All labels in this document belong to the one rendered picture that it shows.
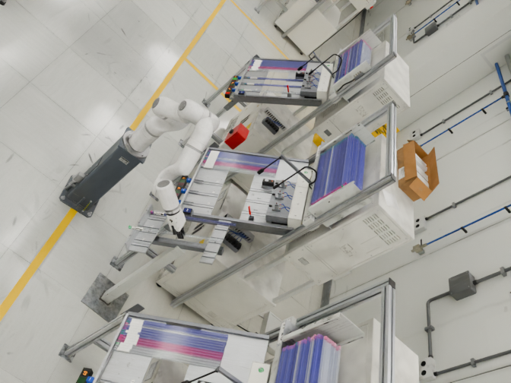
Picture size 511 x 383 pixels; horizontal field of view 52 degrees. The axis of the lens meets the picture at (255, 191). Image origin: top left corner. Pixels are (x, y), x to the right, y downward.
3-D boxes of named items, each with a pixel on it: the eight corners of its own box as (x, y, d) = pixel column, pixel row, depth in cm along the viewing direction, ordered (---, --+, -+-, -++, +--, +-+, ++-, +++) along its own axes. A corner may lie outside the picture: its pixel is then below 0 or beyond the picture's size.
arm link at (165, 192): (158, 205, 260) (168, 212, 254) (150, 184, 253) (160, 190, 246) (172, 197, 264) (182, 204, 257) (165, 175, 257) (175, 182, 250)
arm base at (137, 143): (118, 145, 312) (135, 128, 301) (128, 125, 325) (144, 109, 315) (144, 163, 319) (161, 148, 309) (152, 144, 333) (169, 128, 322)
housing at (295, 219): (286, 235, 312) (287, 217, 303) (298, 184, 349) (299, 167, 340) (299, 237, 311) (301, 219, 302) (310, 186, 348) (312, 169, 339)
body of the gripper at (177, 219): (175, 215, 254) (181, 232, 261) (182, 202, 262) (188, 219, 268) (161, 215, 257) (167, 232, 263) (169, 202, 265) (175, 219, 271)
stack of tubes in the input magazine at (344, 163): (309, 205, 296) (347, 182, 280) (320, 153, 334) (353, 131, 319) (325, 219, 300) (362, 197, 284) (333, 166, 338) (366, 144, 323)
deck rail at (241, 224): (177, 219, 320) (176, 211, 316) (178, 216, 322) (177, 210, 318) (293, 237, 309) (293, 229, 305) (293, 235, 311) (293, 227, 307)
